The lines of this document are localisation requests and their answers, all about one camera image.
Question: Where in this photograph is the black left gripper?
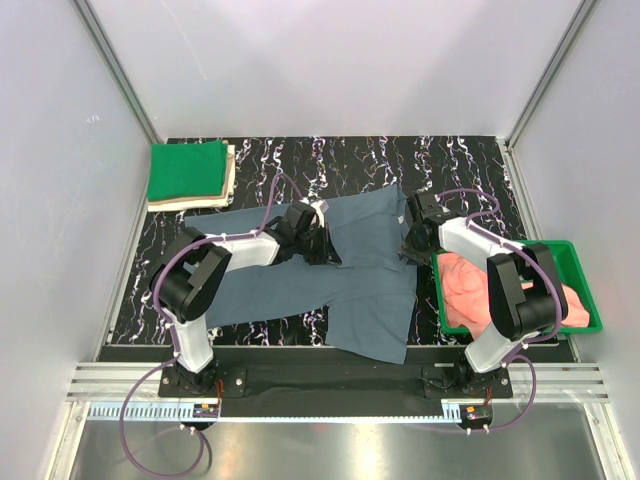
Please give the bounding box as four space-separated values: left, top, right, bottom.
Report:
294 223 341 266

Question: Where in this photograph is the blue-grey t-shirt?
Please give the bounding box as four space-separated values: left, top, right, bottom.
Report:
206 185 417 364

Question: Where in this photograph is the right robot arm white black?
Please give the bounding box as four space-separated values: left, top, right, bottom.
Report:
400 192 568 397

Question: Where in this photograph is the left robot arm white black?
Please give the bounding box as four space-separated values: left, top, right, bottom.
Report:
150 201 342 396

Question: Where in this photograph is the folded beige t-shirt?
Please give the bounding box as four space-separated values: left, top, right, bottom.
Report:
147 141 236 212

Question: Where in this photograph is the pink t-shirt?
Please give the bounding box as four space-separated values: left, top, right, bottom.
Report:
438 252 591 336

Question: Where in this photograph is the folded green t-shirt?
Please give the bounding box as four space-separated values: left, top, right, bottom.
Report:
147 141 227 202

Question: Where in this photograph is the green plastic bin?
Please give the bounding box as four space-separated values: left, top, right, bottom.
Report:
432 240 602 335

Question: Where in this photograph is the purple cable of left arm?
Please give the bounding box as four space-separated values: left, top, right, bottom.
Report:
118 173 306 476

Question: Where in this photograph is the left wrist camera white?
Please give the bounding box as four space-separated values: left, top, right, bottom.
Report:
302 199 329 226

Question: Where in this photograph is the aluminium frame rail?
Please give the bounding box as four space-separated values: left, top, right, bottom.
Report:
66 362 608 403

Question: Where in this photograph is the grey slotted cable duct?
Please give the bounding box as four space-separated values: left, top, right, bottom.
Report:
89 402 494 425

